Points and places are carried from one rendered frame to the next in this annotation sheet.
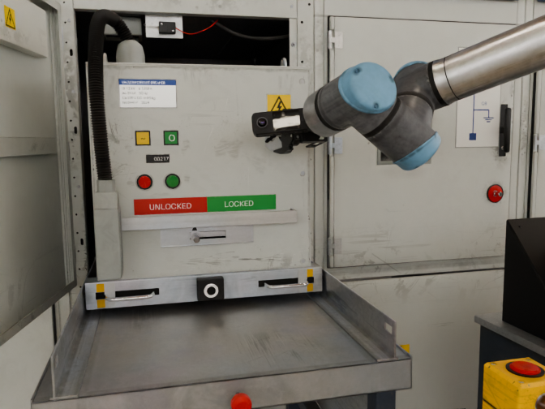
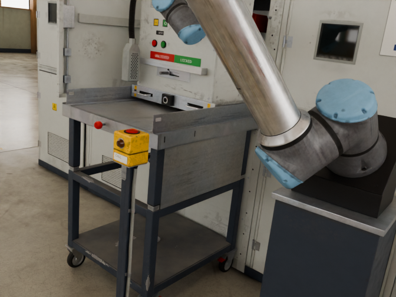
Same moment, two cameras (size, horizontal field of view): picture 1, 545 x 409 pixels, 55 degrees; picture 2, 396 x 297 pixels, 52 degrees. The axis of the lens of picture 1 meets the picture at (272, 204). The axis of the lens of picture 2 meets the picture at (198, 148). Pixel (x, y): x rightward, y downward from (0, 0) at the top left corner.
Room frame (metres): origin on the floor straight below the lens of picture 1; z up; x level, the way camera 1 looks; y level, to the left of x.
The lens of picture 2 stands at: (0.12, -1.44, 1.22)
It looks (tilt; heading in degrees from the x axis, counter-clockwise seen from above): 16 degrees down; 52
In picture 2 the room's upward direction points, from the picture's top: 6 degrees clockwise
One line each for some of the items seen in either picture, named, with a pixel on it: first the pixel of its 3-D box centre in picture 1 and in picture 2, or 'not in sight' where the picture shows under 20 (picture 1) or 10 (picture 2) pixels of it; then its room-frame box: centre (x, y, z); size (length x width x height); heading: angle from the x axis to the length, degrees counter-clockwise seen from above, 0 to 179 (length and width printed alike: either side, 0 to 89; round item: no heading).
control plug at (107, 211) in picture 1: (109, 234); (131, 62); (1.05, 0.34, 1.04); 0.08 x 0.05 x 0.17; 13
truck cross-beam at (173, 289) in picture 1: (208, 284); (172, 99); (1.18, 0.15, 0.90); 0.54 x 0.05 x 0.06; 103
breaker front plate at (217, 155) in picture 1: (206, 176); (174, 44); (1.17, 0.15, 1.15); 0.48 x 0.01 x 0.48; 103
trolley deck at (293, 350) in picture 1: (212, 323); (163, 115); (1.13, 0.14, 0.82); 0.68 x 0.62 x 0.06; 13
